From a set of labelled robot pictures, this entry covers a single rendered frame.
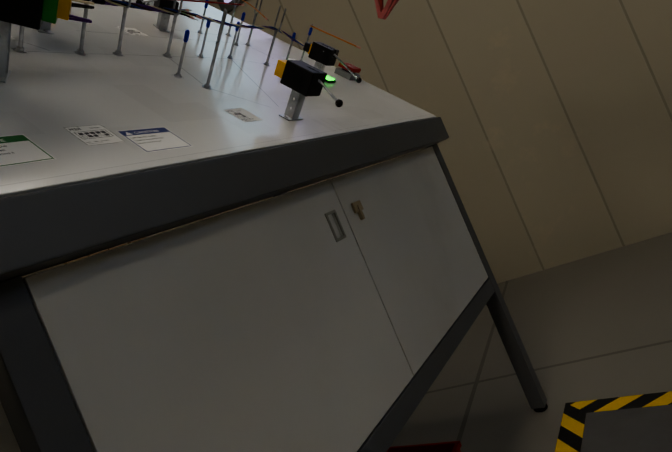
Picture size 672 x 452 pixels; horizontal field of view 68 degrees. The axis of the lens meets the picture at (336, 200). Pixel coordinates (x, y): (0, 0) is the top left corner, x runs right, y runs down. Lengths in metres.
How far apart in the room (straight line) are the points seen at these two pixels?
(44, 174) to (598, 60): 2.57
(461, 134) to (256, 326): 2.29
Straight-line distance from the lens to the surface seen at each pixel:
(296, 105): 0.92
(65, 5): 0.74
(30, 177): 0.56
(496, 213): 2.87
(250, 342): 0.68
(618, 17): 2.85
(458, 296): 1.24
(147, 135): 0.70
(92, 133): 0.67
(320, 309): 0.79
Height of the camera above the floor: 0.74
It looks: 1 degrees up
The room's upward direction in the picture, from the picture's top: 23 degrees counter-clockwise
